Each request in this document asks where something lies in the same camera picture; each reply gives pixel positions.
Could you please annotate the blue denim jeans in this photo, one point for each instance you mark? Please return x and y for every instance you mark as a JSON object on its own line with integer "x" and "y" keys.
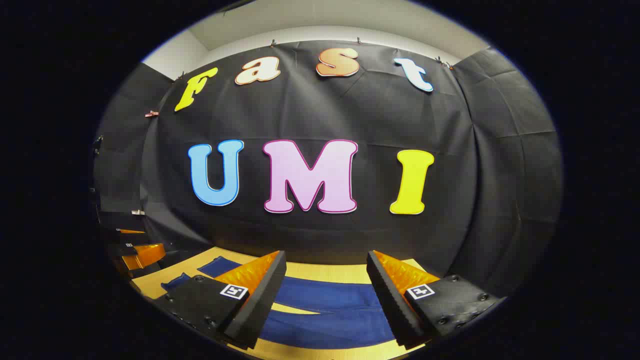
{"x": 330, "y": 302}

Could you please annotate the black backdrop cloth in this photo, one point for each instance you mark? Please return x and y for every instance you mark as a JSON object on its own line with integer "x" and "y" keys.
{"x": 350, "y": 115}

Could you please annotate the small pink clip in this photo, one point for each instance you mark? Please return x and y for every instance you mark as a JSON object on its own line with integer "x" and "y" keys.
{"x": 151, "y": 114}

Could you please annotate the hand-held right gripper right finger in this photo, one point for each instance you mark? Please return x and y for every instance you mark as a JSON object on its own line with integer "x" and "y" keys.
{"x": 395, "y": 305}

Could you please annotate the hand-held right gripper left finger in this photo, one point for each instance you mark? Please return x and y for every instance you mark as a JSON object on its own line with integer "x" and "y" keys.
{"x": 257, "y": 310}

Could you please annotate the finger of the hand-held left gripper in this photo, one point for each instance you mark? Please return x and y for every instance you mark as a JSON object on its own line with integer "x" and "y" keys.
{"x": 145, "y": 255}
{"x": 131, "y": 231}

